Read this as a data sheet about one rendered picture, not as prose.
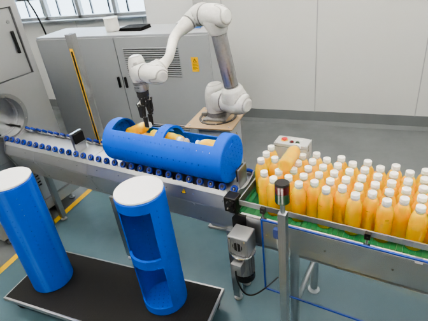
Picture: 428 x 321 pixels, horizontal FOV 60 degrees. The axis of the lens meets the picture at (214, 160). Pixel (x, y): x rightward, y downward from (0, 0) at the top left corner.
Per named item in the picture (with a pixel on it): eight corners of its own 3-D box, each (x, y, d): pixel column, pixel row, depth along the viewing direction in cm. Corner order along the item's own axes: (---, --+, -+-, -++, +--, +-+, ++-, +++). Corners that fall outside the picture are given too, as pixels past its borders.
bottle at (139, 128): (126, 125, 250) (145, 117, 237) (135, 130, 254) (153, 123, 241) (123, 135, 246) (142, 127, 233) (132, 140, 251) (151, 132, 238)
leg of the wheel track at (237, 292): (237, 292, 264) (228, 224, 233) (244, 295, 262) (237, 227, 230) (233, 299, 260) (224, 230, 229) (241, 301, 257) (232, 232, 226)
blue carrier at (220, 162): (136, 142, 269) (123, 109, 252) (246, 162, 228) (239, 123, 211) (111, 167, 251) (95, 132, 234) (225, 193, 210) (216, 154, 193)
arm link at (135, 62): (127, 82, 223) (140, 85, 214) (121, 56, 215) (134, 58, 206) (142, 77, 229) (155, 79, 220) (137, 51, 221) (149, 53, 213)
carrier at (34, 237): (79, 276, 275) (63, 258, 293) (39, 176, 231) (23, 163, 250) (42, 300, 259) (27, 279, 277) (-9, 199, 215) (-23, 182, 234)
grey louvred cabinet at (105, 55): (96, 132, 538) (65, 28, 466) (237, 143, 459) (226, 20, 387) (71, 149, 496) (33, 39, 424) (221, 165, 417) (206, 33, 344)
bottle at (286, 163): (288, 174, 188) (300, 156, 203) (293, 164, 183) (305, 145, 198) (275, 167, 190) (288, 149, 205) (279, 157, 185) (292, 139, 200)
